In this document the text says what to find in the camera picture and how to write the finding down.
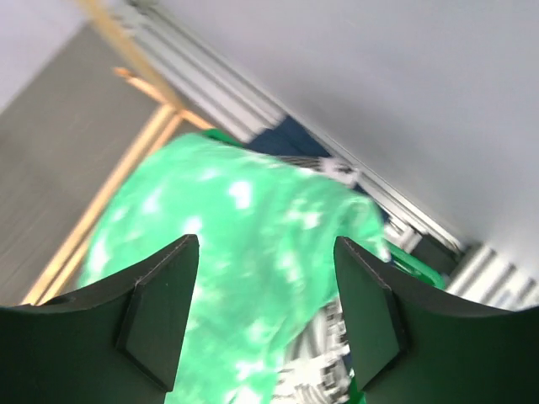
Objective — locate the green garment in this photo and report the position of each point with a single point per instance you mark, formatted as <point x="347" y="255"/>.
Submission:
<point x="155" y="206"/>

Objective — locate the white black printed garment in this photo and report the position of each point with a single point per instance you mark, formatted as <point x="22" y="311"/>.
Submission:
<point x="317" y="365"/>

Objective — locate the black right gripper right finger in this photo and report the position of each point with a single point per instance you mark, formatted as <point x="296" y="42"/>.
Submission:
<point x="413" y="343"/>

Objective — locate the blue denim jeans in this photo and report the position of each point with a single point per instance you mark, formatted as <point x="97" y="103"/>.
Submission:
<point x="292" y="143"/>

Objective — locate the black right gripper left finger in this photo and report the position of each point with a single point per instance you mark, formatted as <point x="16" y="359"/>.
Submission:
<point x="117" y="340"/>

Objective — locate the wooden clothes rack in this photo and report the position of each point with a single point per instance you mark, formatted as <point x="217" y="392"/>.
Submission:
<point x="60" y="139"/>

